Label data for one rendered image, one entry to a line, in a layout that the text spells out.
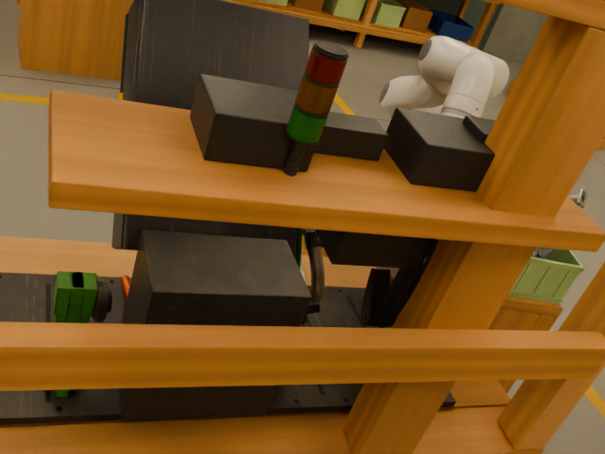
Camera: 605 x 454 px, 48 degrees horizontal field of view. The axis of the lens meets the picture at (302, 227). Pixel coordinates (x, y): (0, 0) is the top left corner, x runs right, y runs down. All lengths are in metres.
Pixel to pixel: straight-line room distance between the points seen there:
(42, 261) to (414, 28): 6.36
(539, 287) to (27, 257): 1.67
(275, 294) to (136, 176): 0.45
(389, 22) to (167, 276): 6.43
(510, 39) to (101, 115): 8.34
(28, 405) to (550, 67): 1.10
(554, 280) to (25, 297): 1.71
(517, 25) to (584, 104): 8.03
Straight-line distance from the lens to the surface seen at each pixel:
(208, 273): 1.24
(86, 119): 0.99
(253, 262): 1.30
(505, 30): 9.05
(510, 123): 1.12
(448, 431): 1.70
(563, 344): 1.43
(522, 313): 2.52
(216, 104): 0.94
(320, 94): 0.91
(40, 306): 1.62
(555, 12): 1.00
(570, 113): 1.11
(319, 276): 1.46
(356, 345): 1.15
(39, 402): 1.43
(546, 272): 2.46
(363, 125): 1.10
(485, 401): 1.84
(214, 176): 0.92
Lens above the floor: 1.99
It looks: 31 degrees down
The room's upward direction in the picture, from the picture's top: 20 degrees clockwise
